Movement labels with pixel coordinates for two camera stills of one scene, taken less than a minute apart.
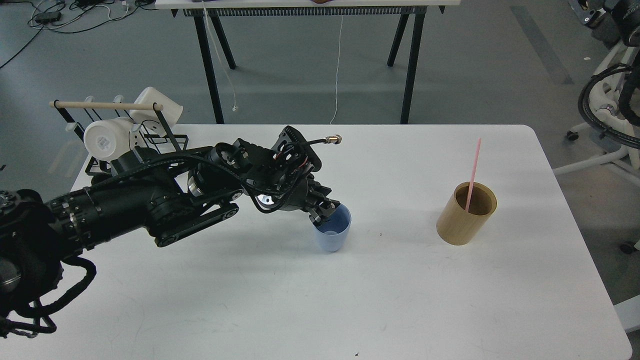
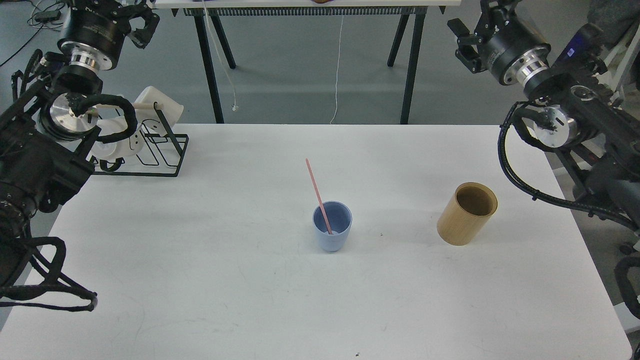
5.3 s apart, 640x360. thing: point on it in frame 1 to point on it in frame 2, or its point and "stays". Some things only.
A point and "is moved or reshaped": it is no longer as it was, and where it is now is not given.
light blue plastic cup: [332, 233] stays
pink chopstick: [472, 175] is moved or reshaped
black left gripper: [281, 178] to [95, 30]
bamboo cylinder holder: [456, 226] stays
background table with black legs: [204, 12] stays
